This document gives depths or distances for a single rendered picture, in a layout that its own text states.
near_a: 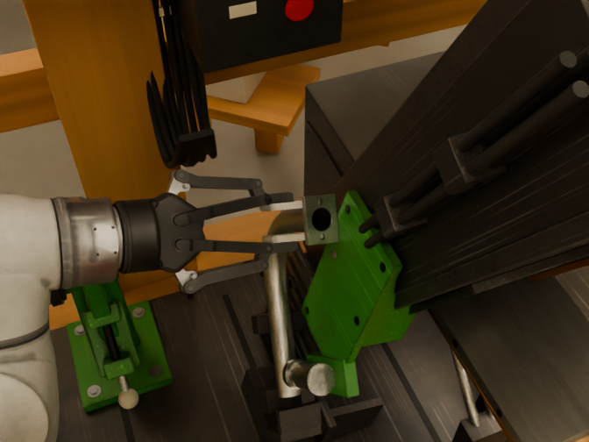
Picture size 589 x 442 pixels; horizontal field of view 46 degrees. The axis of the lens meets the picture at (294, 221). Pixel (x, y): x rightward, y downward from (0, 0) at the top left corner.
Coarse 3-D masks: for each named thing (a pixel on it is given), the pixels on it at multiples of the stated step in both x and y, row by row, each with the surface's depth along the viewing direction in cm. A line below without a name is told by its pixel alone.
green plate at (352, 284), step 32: (352, 192) 76; (352, 224) 76; (352, 256) 76; (384, 256) 71; (320, 288) 84; (352, 288) 77; (384, 288) 71; (320, 320) 85; (352, 320) 78; (384, 320) 79; (352, 352) 79
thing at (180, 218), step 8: (232, 200) 77; (240, 200) 75; (248, 200) 75; (256, 200) 76; (264, 200) 76; (272, 200) 76; (200, 208) 74; (208, 208) 73; (216, 208) 74; (224, 208) 74; (232, 208) 74; (240, 208) 75; (248, 208) 75; (176, 216) 71; (184, 216) 71; (192, 216) 72; (200, 216) 72; (208, 216) 73; (216, 216) 74; (176, 224) 71; (184, 224) 71
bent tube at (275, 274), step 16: (304, 208) 77; (320, 208) 79; (336, 208) 79; (272, 224) 87; (288, 224) 83; (304, 224) 77; (320, 224) 81; (336, 224) 79; (320, 240) 78; (336, 240) 79; (272, 256) 89; (272, 272) 90; (272, 288) 90; (272, 304) 90; (288, 304) 90; (272, 320) 90; (288, 320) 90; (272, 336) 90; (288, 336) 90; (288, 352) 90
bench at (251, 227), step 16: (224, 224) 125; (240, 224) 125; (256, 224) 125; (240, 240) 123; (256, 240) 123; (208, 256) 120; (224, 256) 120; (240, 256) 120; (144, 288) 116; (160, 288) 116; (176, 288) 116; (64, 304) 114; (128, 304) 114; (64, 320) 112
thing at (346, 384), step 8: (312, 360) 87; (320, 360) 85; (328, 360) 83; (336, 360) 82; (336, 368) 82; (344, 368) 80; (352, 368) 81; (336, 376) 82; (344, 376) 80; (352, 376) 80; (336, 384) 82; (344, 384) 80; (352, 384) 80; (336, 392) 82; (344, 392) 80; (352, 392) 80
